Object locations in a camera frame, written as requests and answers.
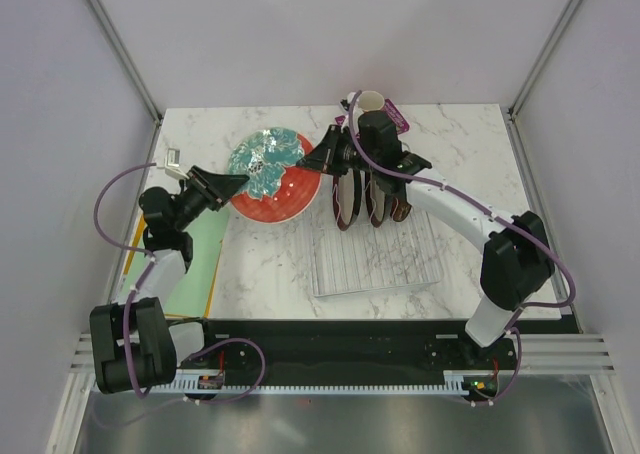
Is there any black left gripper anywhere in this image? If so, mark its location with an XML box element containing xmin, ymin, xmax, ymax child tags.
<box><xmin>172</xmin><ymin>165</ymin><xmax>249</xmax><ymax>231</ymax></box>

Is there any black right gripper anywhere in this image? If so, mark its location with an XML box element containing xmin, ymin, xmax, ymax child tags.
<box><xmin>298</xmin><ymin>123</ymin><xmax>379</xmax><ymax>176</ymax></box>

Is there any dark red rimmed plate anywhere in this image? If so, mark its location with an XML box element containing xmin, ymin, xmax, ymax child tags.
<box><xmin>331</xmin><ymin>170</ymin><xmax>362</xmax><ymax>231</ymax></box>

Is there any red teal floral plate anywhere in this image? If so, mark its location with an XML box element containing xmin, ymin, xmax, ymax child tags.
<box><xmin>227</xmin><ymin>127</ymin><xmax>321</xmax><ymax>224</ymax></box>

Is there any small red floral plate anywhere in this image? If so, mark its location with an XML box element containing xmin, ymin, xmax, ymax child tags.
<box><xmin>390</xmin><ymin>198</ymin><xmax>412</xmax><ymax>223</ymax></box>

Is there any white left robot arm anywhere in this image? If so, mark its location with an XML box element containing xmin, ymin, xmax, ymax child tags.
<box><xmin>89</xmin><ymin>166</ymin><xmax>250</xmax><ymax>398</ymax></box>

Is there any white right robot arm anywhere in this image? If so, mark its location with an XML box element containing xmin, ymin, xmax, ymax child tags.
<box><xmin>297</xmin><ymin>111</ymin><xmax>555</xmax><ymax>368</ymax></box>

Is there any orange mug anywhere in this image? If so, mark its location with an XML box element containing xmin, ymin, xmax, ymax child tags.
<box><xmin>340</xmin><ymin>90</ymin><xmax>386</xmax><ymax>112</ymax></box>

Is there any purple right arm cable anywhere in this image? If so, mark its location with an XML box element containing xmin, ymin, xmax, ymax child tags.
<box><xmin>347</xmin><ymin>90</ymin><xmax>576</xmax><ymax>408</ymax></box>

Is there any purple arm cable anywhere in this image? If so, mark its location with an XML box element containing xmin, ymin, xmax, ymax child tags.
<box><xmin>347</xmin><ymin>90</ymin><xmax>576</xmax><ymax>408</ymax></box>
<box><xmin>94</xmin><ymin>161</ymin><xmax>266</xmax><ymax>413</ymax></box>

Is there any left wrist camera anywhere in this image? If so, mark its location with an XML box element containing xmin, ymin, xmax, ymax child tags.
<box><xmin>163</xmin><ymin>148</ymin><xmax>184</xmax><ymax>180</ymax></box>

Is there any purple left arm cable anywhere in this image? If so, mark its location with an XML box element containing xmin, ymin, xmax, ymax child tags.
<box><xmin>94</xmin><ymin>161</ymin><xmax>266</xmax><ymax>413</ymax></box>

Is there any white wire dish rack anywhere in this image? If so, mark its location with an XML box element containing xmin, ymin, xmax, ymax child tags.
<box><xmin>294</xmin><ymin>166</ymin><xmax>446</xmax><ymax>299</ymax></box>

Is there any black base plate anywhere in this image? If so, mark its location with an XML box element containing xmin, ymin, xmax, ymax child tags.
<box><xmin>185</xmin><ymin>320</ymin><xmax>516</xmax><ymax>384</ymax></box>

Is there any white cable duct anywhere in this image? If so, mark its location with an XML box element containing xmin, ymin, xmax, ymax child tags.
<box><xmin>151</xmin><ymin>370</ymin><xmax>499</xmax><ymax>395</ymax></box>

